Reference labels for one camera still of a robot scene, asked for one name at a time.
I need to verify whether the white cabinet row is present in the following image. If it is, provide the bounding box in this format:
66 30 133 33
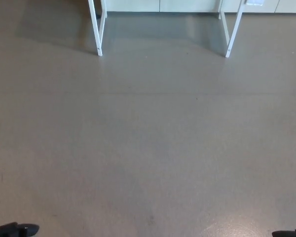
105 0 296 14

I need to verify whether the white metal-legged table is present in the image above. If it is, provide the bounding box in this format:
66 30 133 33
88 0 246 58

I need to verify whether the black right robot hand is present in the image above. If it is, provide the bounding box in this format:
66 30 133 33
271 229 296 237

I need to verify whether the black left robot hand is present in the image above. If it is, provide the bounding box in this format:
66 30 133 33
0 222 40 237

